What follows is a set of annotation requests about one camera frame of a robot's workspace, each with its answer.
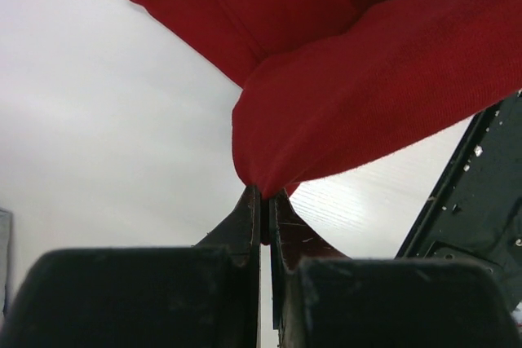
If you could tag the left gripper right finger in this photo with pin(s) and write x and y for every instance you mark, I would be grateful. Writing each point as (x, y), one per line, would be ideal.
(322, 298)

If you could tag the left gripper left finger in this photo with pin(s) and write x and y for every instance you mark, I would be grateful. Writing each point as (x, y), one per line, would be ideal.
(205, 295)

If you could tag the dark red t-shirt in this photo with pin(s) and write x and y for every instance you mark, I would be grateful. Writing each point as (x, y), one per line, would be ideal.
(328, 85)

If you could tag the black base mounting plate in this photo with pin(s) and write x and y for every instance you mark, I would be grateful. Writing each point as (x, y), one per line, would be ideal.
(474, 211)

